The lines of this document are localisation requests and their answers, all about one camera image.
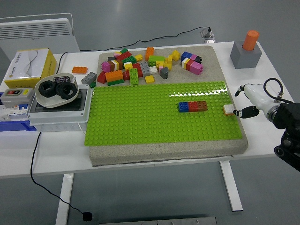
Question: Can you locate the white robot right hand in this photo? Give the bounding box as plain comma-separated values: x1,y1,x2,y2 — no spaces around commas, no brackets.
232,83,280,119

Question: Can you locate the brown toy brick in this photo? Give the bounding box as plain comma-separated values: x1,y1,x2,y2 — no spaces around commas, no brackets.
197,100,209,112

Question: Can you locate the white orange pink brick row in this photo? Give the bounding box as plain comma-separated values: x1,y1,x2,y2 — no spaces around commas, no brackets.
181,58,204,76

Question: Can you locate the blue pink black brick row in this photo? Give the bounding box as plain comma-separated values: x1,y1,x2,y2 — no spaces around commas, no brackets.
180,51,203,64

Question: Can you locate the tall yellow toy brick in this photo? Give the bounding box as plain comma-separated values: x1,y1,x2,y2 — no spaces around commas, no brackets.
164,54,173,70

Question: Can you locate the grey slope toy brick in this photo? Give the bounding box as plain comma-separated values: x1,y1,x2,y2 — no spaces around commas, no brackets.
159,66,170,80

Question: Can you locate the lime green toy brick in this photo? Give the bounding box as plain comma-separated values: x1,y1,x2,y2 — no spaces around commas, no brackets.
148,55,165,67

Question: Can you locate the grey studded toy brick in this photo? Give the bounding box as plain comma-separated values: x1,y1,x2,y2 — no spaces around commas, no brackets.
139,61,151,76

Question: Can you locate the tall orange toy brick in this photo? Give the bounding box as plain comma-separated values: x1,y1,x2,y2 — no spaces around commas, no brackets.
145,46,155,61

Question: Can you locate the green studded baseplate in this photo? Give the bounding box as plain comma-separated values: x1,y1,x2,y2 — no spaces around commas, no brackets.
84,80,243,147

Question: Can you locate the long red toy brick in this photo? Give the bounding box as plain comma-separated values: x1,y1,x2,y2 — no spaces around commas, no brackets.
132,62,144,78

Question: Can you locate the lime green flat plate brick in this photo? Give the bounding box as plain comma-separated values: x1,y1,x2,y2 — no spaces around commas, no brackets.
129,68,140,86

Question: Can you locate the large red toy brick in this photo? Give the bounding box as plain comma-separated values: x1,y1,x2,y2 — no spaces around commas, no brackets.
115,51,133,61

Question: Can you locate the brown white striped brick stack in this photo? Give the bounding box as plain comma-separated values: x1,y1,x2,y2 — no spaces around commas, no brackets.
108,59,124,71

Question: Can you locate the wide orange toy brick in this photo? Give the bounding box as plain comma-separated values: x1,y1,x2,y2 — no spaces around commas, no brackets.
105,69,124,83

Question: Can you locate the red slope toy brick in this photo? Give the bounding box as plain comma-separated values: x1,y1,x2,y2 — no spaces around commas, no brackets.
96,70,107,84

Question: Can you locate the long grey toy brick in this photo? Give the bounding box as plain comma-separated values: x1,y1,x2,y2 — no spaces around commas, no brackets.
81,71,98,85

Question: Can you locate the orange flat toy brick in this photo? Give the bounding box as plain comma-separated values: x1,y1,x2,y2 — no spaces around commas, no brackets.
71,66,89,75

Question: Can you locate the grey block holder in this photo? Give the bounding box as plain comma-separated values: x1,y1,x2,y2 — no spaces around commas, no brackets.
230,40,263,69

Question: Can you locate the orange cylinder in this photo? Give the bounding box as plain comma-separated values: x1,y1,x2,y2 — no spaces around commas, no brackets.
242,30,260,51

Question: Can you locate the silver table clamp socket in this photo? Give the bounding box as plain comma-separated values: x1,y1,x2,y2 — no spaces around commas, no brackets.
200,27,215,44

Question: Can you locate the white table leg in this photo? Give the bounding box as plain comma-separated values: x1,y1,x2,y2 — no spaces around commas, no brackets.
55,173,75,225
219,161,244,212

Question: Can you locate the grey foam mat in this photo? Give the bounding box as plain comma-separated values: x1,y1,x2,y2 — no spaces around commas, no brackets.
89,45,249,167

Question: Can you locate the grey metal plate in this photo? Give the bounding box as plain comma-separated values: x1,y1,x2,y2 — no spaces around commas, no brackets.
99,216,218,225

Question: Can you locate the large black plastic nut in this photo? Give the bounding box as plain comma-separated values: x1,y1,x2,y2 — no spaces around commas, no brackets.
55,82,76,100
38,80,58,98

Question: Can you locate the purple circuit board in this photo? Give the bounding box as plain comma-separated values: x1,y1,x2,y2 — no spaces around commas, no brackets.
53,75,71,83

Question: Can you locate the white oval bowl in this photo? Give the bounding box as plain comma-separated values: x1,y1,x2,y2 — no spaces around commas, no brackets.
34,72,80,109

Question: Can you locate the white panel heater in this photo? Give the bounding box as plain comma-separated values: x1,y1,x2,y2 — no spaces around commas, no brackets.
0,13,81,53

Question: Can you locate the yellow white tissue box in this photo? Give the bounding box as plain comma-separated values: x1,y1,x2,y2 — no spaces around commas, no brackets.
4,47,58,90

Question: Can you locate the white circuit breaker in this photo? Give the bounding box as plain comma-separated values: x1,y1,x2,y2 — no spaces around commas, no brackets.
0,104,30,123

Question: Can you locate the blue plastic bin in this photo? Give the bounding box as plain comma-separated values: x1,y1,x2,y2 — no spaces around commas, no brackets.
0,120,38,133

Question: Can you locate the long black power cable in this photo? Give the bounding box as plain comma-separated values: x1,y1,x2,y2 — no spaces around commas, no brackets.
79,26,213,53

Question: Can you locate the grey electrical enclosure box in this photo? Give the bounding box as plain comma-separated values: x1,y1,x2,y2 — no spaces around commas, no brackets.
27,84,92,132

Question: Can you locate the thin black cord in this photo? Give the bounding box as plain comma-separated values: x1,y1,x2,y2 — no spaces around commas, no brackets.
56,52,69,74

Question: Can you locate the black cable with round plug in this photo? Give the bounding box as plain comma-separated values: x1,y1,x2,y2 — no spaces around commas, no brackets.
30,131,93,221

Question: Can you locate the grey push button switch box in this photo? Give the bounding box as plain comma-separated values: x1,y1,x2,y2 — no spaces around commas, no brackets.
0,87,35,106

